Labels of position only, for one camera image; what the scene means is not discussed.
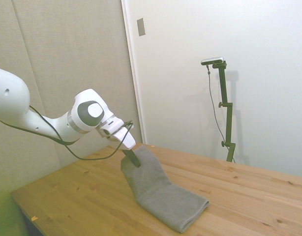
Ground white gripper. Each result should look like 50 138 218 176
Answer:
105 128 141 169

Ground grey towel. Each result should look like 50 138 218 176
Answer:
120 145 210 234

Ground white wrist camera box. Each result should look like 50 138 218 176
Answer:
96 118 125 138

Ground white door frame trim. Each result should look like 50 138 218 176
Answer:
121 0 147 145

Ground dark green camera stand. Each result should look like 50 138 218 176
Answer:
212 61 237 163

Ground grey camera on stand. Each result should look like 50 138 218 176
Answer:
201 57 226 66

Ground grey wall plate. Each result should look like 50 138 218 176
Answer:
136 17 147 37

